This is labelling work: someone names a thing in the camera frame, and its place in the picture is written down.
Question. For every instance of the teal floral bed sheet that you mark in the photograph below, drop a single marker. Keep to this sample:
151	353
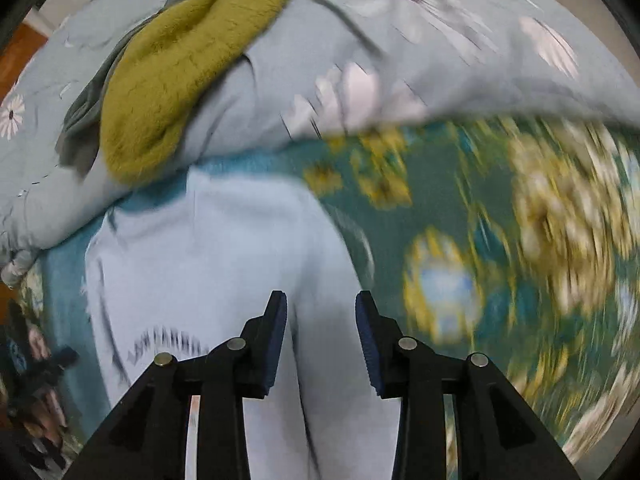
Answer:
475	240

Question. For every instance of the olive green fuzzy garment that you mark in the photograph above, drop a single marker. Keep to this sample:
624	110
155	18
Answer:
190	60

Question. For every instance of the light blue pants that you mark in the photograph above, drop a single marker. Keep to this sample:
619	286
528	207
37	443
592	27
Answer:
215	260

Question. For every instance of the grey floral quilt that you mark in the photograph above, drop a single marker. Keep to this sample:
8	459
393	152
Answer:
350	60

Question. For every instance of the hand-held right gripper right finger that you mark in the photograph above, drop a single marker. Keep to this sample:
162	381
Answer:
367	345

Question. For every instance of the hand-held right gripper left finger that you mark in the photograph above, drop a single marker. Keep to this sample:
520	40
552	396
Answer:
276	340

